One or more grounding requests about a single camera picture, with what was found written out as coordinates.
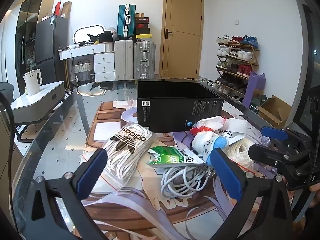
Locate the dark shoe box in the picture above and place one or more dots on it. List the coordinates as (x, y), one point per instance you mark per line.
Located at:
(142, 31)

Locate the red black shoe box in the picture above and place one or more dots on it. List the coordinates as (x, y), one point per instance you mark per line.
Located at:
(142, 25)

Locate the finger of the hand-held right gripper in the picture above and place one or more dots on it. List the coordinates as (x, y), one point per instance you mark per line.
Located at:
(273, 132)
(265, 152)

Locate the tall cardboard box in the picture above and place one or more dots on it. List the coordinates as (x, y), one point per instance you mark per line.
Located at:
(66, 10)

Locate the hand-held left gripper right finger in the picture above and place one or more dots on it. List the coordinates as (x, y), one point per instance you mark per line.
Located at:
(226, 175)

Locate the black cardboard box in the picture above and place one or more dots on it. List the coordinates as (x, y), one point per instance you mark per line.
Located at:
(170, 110)

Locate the red white plastic bag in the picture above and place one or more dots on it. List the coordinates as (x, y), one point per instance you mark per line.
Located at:
(210, 123)

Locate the brown shoe box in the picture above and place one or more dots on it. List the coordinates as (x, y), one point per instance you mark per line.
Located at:
(140, 15)

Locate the green white packet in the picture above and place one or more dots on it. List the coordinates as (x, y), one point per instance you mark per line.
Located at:
(167, 157)

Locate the dark green box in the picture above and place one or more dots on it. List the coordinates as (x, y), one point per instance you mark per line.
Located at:
(258, 101)

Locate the purple paper bag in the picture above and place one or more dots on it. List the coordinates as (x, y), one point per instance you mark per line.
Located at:
(253, 90)

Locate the white tape roll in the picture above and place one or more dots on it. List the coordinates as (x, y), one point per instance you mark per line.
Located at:
(126, 116)

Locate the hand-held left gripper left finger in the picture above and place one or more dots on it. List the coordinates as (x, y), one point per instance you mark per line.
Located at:
(91, 177)

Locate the grey side cabinet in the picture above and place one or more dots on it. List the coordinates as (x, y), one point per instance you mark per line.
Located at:
(37, 102)

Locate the white ribbed container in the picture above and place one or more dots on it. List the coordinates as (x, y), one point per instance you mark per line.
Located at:
(109, 47)

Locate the open cardboard box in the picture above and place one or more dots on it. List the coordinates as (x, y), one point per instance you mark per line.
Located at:
(275, 112)

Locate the teal suitcase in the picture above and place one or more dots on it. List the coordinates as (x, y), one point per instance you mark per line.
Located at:
(122, 22)

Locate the white electric kettle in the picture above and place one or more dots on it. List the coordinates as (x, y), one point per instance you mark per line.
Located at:
(32, 82)

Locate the red paper bag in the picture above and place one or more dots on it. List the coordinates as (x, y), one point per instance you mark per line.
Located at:
(58, 8)

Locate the bagged clear tubing coil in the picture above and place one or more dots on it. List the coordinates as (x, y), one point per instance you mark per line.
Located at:
(240, 150)

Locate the person's right hand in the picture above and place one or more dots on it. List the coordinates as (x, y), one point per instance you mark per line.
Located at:
(315, 188)

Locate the silver suitcase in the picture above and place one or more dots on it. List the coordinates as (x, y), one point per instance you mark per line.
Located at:
(144, 60)

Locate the oval vanity mirror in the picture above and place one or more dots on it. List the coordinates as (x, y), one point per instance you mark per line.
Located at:
(83, 33)

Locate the wooden door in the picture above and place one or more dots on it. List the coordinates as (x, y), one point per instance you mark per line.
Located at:
(183, 35)

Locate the white printed packet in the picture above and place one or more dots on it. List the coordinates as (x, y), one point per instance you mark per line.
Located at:
(232, 132)

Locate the tall black cabinet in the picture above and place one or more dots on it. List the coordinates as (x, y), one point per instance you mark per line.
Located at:
(27, 30)

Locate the white suitcase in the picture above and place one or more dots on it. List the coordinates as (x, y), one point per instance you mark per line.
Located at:
(123, 60)

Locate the yellow black shoe box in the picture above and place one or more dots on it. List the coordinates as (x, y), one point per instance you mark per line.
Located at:
(143, 37)

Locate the white floor rug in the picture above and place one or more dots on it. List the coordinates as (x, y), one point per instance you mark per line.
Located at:
(86, 91)

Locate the wooden shoe rack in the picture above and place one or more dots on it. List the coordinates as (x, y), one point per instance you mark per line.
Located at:
(253, 51)

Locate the wicker basket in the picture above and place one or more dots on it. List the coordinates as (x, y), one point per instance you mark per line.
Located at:
(81, 72)

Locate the dark grey refrigerator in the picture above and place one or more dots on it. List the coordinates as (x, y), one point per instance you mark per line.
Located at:
(51, 45)

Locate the white vanity desk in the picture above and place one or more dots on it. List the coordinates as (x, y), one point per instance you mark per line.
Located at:
(102, 62)

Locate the grey white plush toy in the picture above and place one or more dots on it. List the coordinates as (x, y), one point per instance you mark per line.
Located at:
(114, 33)

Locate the loose white shoes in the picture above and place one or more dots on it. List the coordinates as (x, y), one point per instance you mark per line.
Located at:
(207, 81)

